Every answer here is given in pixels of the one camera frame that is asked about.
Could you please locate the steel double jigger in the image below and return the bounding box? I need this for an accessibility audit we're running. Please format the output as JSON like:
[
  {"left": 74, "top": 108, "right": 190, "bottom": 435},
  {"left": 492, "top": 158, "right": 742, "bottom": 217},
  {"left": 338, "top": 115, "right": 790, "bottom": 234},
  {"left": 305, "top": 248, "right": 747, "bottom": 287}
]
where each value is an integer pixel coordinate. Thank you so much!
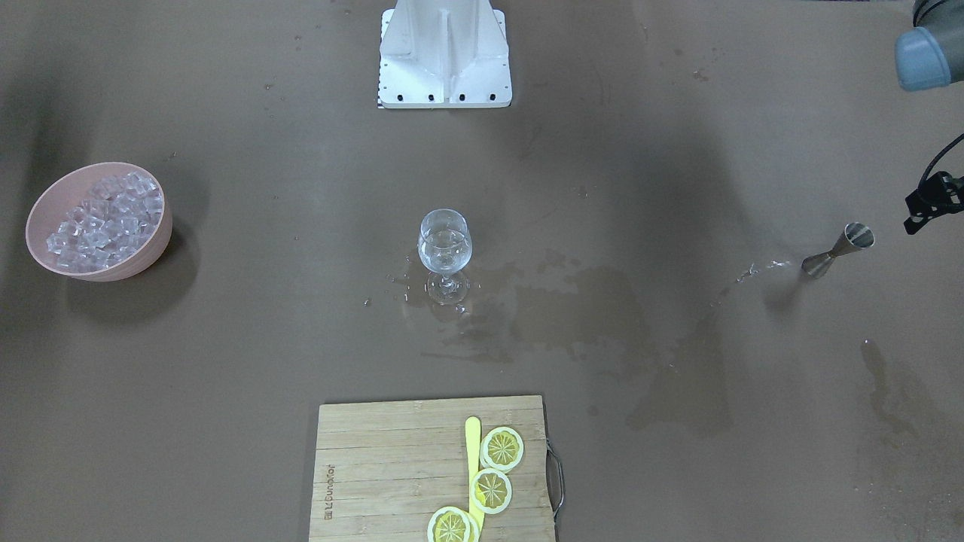
[{"left": 800, "top": 222, "right": 877, "bottom": 280}]

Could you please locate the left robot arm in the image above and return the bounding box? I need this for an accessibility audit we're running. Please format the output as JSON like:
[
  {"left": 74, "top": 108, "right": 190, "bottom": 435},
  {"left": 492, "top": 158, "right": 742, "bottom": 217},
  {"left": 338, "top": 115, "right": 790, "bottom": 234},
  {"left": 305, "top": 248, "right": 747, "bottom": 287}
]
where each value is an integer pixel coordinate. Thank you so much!
[{"left": 895, "top": 1, "right": 963, "bottom": 92}]

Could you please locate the clear wine glass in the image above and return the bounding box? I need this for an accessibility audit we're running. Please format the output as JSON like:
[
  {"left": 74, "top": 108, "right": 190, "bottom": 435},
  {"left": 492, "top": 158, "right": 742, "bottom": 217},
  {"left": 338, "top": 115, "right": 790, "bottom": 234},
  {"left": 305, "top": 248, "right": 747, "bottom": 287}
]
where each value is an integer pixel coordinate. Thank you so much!
[{"left": 417, "top": 209, "right": 473, "bottom": 306}]

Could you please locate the clear ice cubes pile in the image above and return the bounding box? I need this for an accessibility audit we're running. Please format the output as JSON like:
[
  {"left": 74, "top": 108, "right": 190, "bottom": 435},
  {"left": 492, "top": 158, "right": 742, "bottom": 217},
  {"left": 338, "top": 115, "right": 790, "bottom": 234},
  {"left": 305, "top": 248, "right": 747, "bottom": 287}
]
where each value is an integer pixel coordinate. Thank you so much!
[{"left": 46, "top": 171, "right": 164, "bottom": 273}]

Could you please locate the yellow plastic knife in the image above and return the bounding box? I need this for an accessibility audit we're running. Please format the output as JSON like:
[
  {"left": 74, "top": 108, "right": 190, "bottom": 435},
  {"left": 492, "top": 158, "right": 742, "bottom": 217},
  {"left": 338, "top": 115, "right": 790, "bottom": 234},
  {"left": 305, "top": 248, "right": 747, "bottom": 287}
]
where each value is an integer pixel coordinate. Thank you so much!
[{"left": 464, "top": 416, "right": 485, "bottom": 532}]

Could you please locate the lemon slice upper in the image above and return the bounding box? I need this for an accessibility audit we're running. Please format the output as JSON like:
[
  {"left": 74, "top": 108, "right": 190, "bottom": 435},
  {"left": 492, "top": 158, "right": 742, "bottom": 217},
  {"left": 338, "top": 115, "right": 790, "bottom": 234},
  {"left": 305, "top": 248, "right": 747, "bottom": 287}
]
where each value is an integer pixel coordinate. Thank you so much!
[{"left": 480, "top": 426, "right": 526, "bottom": 473}]

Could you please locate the lemon slice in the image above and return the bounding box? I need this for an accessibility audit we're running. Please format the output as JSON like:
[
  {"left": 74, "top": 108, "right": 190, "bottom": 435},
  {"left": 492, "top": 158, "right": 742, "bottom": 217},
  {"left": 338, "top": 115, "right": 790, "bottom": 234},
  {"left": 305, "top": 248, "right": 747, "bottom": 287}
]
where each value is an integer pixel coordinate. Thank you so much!
[
  {"left": 425, "top": 507, "right": 477, "bottom": 542},
  {"left": 480, "top": 426, "right": 526, "bottom": 473},
  {"left": 469, "top": 467, "right": 513, "bottom": 515}
]

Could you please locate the bamboo cutting board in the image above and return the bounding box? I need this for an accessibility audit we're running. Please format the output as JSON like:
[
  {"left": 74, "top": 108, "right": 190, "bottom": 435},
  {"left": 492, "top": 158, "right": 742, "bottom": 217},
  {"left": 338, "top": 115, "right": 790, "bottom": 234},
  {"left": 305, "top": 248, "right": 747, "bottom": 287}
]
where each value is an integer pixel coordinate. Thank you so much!
[{"left": 307, "top": 395, "right": 557, "bottom": 541}]

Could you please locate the lemon slice middle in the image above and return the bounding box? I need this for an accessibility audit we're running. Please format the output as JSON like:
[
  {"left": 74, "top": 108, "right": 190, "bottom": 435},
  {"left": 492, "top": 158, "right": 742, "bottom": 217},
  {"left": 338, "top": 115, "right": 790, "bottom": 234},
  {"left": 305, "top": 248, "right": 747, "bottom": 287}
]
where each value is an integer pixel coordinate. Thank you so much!
[{"left": 469, "top": 467, "right": 513, "bottom": 515}]

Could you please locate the lemon slice lower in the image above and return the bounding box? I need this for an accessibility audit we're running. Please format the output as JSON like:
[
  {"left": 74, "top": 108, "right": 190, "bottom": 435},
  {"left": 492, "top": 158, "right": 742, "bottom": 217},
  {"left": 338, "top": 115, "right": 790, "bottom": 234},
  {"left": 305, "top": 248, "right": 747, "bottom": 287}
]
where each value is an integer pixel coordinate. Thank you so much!
[{"left": 425, "top": 507, "right": 477, "bottom": 542}]

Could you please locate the pink bowl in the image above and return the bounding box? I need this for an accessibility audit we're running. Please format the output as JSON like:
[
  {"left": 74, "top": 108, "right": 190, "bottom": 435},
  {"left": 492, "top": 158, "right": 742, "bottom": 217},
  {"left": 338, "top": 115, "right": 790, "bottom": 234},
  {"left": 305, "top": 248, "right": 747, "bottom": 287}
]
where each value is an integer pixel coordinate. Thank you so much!
[{"left": 25, "top": 162, "right": 172, "bottom": 282}]

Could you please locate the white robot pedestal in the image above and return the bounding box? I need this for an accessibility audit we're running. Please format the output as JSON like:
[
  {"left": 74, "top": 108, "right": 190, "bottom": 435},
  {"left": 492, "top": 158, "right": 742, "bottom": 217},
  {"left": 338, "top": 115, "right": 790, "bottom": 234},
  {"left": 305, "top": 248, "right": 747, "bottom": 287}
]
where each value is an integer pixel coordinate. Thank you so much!
[{"left": 377, "top": 1, "right": 513, "bottom": 109}]

